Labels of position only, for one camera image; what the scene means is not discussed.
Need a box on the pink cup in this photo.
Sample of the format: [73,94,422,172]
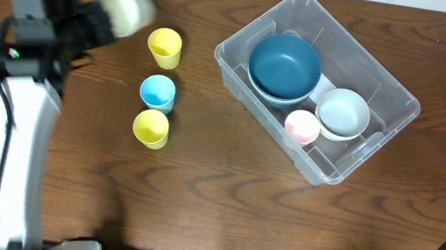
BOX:
[284,110,321,146]

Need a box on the cream white cup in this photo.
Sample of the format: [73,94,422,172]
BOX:
[99,0,157,38]

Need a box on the white bowl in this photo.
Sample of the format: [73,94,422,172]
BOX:
[318,120,357,142]

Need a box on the light blue cup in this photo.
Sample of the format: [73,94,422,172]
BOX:
[139,75,177,115]

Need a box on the dark blue bowl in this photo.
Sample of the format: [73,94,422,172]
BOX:
[247,33,322,101]
[248,73,315,109]

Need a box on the clear plastic storage container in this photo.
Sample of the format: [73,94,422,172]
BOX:
[214,0,421,185]

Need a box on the white label in container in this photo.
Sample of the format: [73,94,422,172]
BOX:
[308,75,336,104]

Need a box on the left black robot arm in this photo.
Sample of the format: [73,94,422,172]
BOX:
[0,0,116,250]

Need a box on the light blue bowl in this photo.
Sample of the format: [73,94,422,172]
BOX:
[315,88,371,137]

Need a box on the yellow cup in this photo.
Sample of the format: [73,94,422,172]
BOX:
[147,27,183,70]
[132,109,170,150]

